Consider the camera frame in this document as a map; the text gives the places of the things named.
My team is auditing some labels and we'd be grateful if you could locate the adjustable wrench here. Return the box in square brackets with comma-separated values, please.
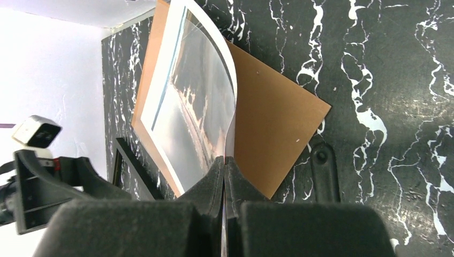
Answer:
[310, 142, 341, 203]

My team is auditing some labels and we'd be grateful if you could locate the brown backing board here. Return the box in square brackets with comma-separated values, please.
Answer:
[131, 1, 330, 198]

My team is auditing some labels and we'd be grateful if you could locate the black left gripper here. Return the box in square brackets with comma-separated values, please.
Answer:
[1, 115, 132, 235]

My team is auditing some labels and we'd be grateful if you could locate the black picture frame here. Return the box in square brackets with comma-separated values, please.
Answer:
[112, 138, 164, 201]

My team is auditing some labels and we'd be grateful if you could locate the photo with backing board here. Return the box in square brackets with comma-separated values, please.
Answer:
[140, 1, 238, 196]

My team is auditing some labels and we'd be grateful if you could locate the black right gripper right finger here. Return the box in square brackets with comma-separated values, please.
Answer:
[224, 157, 395, 256]

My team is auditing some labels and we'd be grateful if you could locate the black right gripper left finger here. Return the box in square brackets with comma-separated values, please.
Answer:
[34, 156, 224, 256]

